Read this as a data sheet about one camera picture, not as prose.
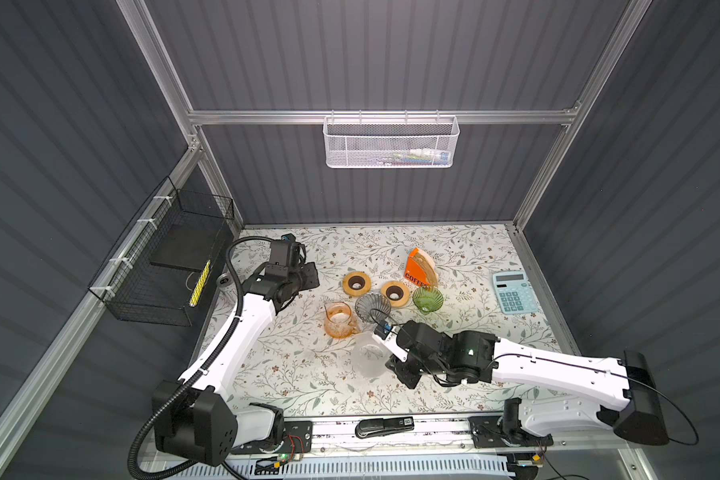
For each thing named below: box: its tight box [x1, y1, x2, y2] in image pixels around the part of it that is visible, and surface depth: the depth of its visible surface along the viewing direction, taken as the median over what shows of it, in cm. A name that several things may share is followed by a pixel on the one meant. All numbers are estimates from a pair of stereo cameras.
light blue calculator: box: [492, 271, 538, 315], surface depth 100 cm
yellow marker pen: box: [189, 259, 211, 307], surface depth 72 cm
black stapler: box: [355, 416, 415, 439], surface depth 73 cm
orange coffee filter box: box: [404, 247, 439, 288], surface depth 101 cm
